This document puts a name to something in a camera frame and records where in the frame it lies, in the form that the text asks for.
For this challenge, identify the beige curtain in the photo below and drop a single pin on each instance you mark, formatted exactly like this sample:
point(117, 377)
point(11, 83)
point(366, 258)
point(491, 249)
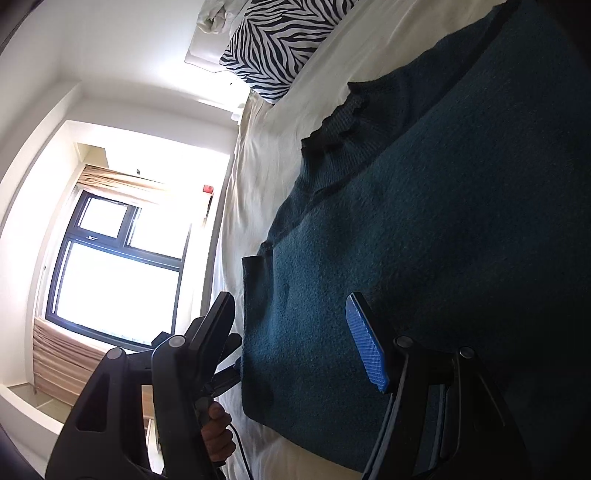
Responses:
point(64, 355)
point(120, 180)

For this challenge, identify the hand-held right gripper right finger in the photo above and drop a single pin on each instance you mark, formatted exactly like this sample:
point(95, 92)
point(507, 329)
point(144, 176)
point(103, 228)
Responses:
point(367, 341)

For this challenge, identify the bed with beige sheet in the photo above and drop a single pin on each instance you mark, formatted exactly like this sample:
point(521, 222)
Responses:
point(258, 184)

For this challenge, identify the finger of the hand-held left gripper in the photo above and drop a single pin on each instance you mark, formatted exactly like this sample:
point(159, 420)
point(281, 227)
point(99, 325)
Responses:
point(233, 348)

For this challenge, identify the dark teal sweater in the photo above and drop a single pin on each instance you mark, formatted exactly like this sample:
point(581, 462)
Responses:
point(415, 240)

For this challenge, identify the white duvet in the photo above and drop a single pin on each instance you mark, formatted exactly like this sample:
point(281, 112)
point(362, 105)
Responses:
point(221, 16)

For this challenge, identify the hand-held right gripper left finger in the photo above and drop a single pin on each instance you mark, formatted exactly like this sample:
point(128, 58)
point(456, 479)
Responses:
point(210, 337)

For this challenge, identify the black framed window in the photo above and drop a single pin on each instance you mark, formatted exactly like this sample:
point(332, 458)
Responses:
point(115, 272)

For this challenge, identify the person's left hand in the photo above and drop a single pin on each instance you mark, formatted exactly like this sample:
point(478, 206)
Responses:
point(217, 434)

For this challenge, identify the small red box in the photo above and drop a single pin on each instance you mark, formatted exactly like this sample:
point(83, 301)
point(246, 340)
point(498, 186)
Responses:
point(208, 188)

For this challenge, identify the zebra print pillow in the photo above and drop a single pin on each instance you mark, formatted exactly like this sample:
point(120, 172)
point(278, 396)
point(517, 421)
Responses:
point(277, 46)

